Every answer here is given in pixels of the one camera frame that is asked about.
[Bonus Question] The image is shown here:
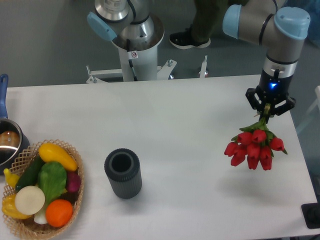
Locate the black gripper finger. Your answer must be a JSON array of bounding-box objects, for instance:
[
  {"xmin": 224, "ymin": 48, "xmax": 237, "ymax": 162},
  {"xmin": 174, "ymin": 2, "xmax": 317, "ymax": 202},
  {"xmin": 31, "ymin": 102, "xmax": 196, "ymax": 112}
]
[
  {"xmin": 270, "ymin": 96, "xmax": 296, "ymax": 117},
  {"xmin": 245, "ymin": 87, "xmax": 266, "ymax": 120}
]

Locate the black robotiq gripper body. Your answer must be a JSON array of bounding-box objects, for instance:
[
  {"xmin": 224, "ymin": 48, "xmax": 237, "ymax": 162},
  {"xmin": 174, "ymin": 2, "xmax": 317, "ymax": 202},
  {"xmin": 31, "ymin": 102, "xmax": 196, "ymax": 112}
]
[{"xmin": 257, "ymin": 69, "xmax": 293, "ymax": 101}]

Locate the red tulip bouquet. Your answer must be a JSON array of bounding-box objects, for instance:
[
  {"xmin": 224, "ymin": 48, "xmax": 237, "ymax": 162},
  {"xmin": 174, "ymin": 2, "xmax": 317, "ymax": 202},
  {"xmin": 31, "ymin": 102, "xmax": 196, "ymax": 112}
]
[{"xmin": 224, "ymin": 103, "xmax": 288, "ymax": 171}]

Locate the dark grey ribbed vase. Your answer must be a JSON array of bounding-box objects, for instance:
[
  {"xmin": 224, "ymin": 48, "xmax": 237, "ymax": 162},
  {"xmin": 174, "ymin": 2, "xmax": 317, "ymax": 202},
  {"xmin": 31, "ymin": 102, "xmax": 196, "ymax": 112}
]
[{"xmin": 104, "ymin": 148, "xmax": 143, "ymax": 199}]

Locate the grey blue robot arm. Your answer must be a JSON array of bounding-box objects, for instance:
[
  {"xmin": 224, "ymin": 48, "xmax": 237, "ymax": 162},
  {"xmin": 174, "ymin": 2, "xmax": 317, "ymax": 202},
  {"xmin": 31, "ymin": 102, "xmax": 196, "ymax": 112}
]
[{"xmin": 87, "ymin": 0, "xmax": 311, "ymax": 120}]

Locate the black white sneaker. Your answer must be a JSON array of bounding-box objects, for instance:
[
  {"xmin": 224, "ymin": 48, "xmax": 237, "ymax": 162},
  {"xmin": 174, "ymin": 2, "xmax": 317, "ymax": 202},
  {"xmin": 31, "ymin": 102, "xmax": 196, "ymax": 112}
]
[{"xmin": 169, "ymin": 25, "xmax": 211, "ymax": 50}]

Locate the blue plastic bag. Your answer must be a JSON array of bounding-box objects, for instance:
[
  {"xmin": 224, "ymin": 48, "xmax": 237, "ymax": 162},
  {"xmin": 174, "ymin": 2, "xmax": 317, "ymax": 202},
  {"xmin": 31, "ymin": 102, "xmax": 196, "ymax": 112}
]
[{"xmin": 306, "ymin": 0, "xmax": 320, "ymax": 48}]

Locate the olive green trouser leg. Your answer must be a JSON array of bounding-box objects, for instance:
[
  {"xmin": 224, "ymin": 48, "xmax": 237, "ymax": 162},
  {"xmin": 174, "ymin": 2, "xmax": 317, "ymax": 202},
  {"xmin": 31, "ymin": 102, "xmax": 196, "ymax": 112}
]
[{"xmin": 191, "ymin": 0, "xmax": 230, "ymax": 43}]

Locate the black device at edge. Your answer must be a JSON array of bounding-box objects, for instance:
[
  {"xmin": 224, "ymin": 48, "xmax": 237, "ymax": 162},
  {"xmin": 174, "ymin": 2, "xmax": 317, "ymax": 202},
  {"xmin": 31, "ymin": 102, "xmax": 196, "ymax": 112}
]
[{"xmin": 301, "ymin": 202, "xmax": 320, "ymax": 229}]

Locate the purple red onion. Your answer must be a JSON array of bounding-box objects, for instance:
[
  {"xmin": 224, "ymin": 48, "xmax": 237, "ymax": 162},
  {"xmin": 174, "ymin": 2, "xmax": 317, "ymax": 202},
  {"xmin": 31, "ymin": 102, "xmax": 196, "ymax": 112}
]
[{"xmin": 65, "ymin": 171, "xmax": 82, "ymax": 193}]

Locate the yellow squash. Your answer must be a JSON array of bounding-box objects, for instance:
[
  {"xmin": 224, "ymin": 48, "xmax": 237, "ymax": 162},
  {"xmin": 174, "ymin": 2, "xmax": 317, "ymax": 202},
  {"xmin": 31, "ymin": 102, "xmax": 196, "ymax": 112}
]
[{"xmin": 38, "ymin": 142, "xmax": 78, "ymax": 172}]

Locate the green lettuce leaf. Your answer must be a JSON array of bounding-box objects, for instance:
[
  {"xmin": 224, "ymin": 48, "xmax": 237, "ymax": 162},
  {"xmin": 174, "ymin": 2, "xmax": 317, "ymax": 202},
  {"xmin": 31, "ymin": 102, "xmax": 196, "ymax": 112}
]
[{"xmin": 37, "ymin": 161, "xmax": 67, "ymax": 208}]

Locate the orange fruit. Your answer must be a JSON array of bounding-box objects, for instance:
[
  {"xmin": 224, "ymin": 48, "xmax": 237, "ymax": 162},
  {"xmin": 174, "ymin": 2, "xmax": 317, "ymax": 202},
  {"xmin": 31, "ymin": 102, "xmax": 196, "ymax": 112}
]
[{"xmin": 45, "ymin": 199, "xmax": 73, "ymax": 228}]

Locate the green cucumber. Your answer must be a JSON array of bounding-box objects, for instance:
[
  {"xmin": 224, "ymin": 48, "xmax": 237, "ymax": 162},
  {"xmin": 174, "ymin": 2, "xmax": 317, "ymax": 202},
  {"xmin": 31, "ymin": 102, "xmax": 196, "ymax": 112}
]
[{"xmin": 15, "ymin": 155, "xmax": 45, "ymax": 192}]

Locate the white round onion slice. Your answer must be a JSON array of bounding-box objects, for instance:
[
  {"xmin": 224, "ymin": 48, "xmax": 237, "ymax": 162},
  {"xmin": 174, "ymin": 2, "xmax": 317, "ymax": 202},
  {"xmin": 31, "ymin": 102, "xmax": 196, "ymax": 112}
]
[{"xmin": 14, "ymin": 185, "xmax": 45, "ymax": 215}]

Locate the woven wicker basket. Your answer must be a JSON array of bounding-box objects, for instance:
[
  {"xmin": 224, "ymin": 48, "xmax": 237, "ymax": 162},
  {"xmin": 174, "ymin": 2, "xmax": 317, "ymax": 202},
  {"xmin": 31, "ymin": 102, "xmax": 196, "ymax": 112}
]
[{"xmin": 2, "ymin": 139, "xmax": 85, "ymax": 240}]

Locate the yellow bell pepper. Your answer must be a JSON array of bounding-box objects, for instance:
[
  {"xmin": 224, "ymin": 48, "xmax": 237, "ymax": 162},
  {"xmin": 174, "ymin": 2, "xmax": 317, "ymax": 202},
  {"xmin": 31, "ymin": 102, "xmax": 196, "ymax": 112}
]
[{"xmin": 2, "ymin": 194, "xmax": 32, "ymax": 220}]

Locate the white frame at right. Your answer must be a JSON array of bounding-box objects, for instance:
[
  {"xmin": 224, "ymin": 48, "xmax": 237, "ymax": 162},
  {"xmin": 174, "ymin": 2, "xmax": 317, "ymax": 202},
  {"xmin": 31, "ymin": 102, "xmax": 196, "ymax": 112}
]
[{"xmin": 295, "ymin": 85, "xmax": 320, "ymax": 135}]

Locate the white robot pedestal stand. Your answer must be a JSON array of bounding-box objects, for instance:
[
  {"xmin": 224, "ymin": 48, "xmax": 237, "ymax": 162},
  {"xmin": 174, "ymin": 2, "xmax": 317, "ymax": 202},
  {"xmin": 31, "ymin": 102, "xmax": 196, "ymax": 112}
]
[{"xmin": 85, "ymin": 14, "xmax": 210, "ymax": 85}]

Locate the blue handled saucepan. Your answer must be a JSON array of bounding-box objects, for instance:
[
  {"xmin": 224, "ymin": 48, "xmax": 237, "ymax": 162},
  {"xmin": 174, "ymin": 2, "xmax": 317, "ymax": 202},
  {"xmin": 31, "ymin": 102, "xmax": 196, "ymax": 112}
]
[{"xmin": 0, "ymin": 74, "xmax": 30, "ymax": 176}]

